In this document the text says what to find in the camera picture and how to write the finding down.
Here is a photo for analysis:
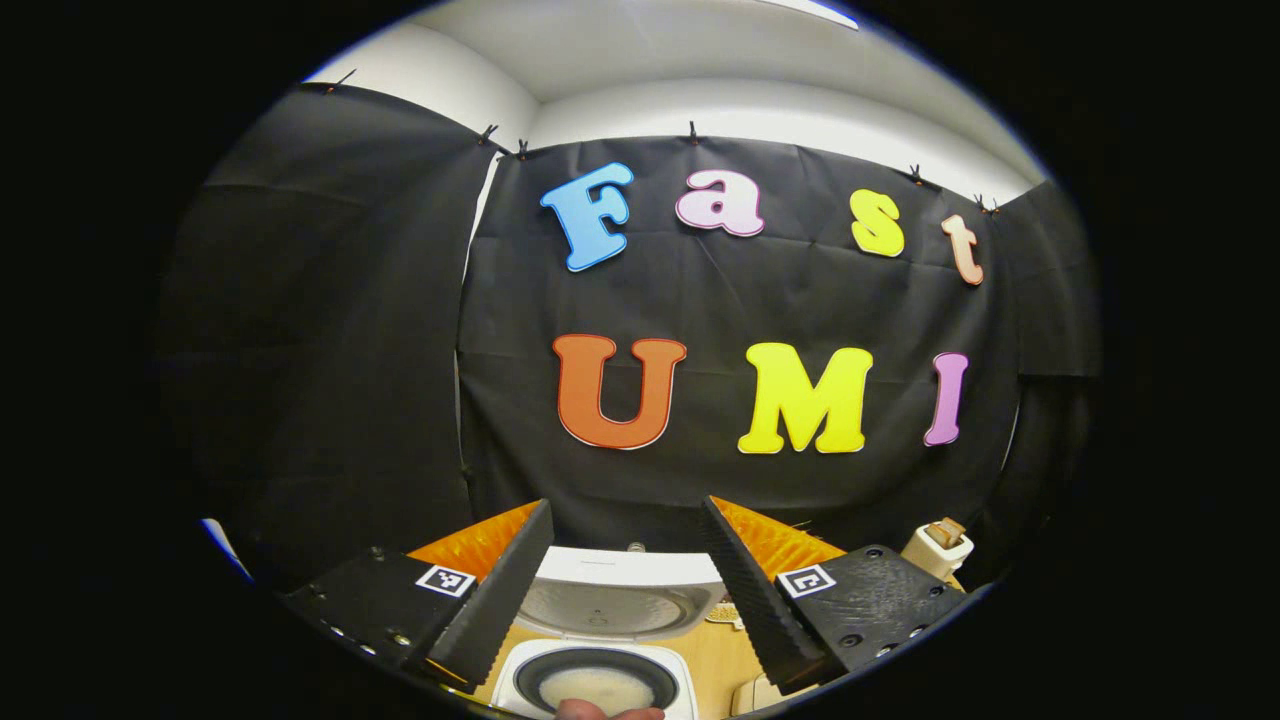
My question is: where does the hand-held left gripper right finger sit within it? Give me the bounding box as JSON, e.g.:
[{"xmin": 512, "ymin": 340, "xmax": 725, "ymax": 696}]
[{"xmin": 697, "ymin": 494, "xmax": 973, "ymax": 696}]

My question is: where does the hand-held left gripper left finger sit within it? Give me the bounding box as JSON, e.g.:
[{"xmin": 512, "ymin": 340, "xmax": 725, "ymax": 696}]
[{"xmin": 285, "ymin": 497, "xmax": 556, "ymax": 691}]

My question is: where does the white rice cooker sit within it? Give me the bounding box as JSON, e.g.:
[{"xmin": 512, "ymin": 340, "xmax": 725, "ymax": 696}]
[{"xmin": 490, "ymin": 545, "xmax": 728, "ymax": 720}]

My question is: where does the white toaster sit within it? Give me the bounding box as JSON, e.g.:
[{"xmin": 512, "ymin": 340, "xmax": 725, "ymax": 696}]
[{"xmin": 900, "ymin": 525, "xmax": 976, "ymax": 583}]

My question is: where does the black backdrop cloth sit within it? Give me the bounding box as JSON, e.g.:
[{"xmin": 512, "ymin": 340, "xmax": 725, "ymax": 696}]
[{"xmin": 155, "ymin": 82, "xmax": 1101, "ymax": 591}]

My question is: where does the long ceiling light panel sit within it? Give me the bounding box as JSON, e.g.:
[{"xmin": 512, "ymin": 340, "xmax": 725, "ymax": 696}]
[{"xmin": 755, "ymin": 0, "xmax": 861, "ymax": 31}]

